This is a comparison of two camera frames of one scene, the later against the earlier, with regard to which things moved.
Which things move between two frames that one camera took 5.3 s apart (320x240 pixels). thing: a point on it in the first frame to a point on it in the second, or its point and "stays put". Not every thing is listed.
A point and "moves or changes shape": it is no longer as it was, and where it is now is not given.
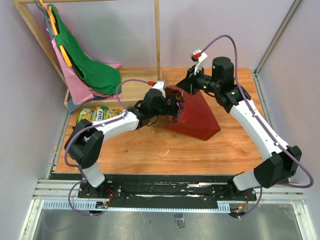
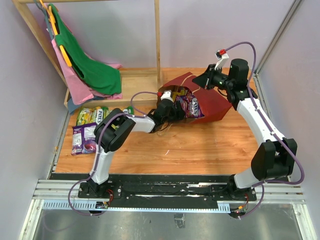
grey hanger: [46, 18] stays put
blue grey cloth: [72, 106] stays put
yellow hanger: [52, 20] stays put
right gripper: [188, 84] to [201, 80]
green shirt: [105, 77] stays put
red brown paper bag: [197, 119] moves or changes shape
